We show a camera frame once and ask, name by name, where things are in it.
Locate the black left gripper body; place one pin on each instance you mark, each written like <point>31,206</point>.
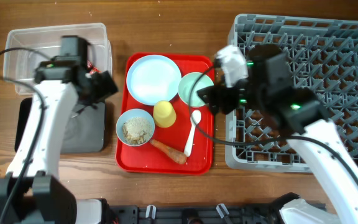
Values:
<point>103,86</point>

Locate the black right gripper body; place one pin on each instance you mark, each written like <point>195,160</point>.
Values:
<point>217,99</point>

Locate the red snack wrapper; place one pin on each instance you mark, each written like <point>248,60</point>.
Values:
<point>92,69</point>

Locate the yellow plastic cup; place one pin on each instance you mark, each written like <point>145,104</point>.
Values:
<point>164,114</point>

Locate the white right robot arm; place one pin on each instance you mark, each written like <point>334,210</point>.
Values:
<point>261,81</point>

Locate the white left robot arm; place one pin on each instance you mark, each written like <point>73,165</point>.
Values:
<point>31,191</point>

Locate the grey dishwasher rack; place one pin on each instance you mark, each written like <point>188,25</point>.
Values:
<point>322,56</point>

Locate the white plastic spoon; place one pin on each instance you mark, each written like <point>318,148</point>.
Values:
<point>195,118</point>

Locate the mint green bowl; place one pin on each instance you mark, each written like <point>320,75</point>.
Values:
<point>187,91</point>

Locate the clear plastic bin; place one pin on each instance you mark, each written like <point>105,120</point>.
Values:
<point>20,65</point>

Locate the black plastic bin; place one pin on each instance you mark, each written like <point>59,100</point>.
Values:
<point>84,132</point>

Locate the orange carrot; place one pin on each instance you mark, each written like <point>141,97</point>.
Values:
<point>175,155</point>

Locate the large light blue plate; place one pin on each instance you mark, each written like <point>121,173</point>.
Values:
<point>153,78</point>

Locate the red serving tray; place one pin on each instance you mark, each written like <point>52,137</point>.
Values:
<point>147,158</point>

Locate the small blue bowl with food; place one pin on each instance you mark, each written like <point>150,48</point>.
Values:
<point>135,127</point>

